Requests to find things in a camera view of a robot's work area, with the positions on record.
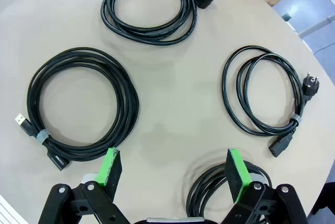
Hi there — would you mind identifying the white slatted object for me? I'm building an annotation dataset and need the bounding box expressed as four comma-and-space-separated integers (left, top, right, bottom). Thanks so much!
0, 194, 28, 224

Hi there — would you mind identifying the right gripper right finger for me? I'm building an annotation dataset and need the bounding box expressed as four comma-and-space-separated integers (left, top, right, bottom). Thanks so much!
219, 148, 308, 224

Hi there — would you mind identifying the black coiled power cable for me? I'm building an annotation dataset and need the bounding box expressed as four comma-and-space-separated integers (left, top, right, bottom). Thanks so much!
185, 161, 272, 221

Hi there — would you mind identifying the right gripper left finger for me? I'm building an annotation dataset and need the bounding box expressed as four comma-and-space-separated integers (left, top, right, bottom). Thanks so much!
38, 147, 129, 224

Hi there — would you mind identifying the black braided USB extension cable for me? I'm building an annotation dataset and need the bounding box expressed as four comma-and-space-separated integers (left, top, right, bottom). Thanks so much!
13, 47, 141, 173

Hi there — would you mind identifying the black Schuko plug power cable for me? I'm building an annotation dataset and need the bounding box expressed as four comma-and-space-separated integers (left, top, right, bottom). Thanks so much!
221, 45, 320, 158

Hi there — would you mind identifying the grey table foot bar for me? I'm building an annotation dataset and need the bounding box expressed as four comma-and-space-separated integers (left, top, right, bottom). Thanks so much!
298, 14, 335, 39

